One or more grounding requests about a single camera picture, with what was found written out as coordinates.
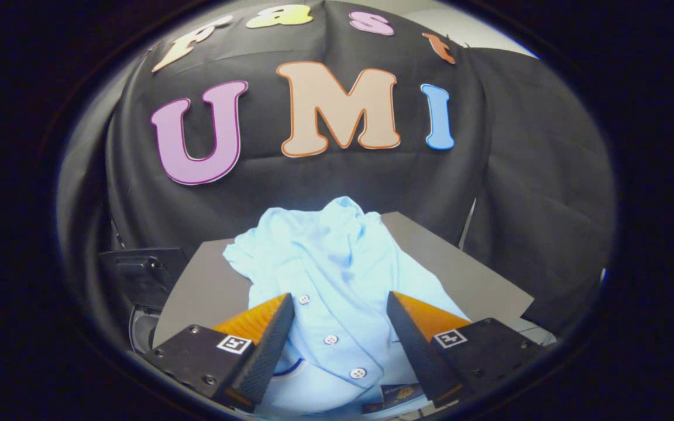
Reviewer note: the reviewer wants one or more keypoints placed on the light blue buttoned shirt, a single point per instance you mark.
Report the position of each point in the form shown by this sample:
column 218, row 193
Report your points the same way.
column 337, row 263

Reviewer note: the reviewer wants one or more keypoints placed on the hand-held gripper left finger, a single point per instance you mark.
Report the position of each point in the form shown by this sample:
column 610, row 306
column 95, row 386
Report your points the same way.
column 267, row 351

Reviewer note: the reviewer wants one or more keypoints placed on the black backdrop cloth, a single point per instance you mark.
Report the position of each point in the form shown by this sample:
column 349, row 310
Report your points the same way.
column 313, row 181

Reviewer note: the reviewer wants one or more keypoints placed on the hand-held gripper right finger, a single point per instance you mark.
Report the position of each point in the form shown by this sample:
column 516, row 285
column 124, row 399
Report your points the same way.
column 413, row 345

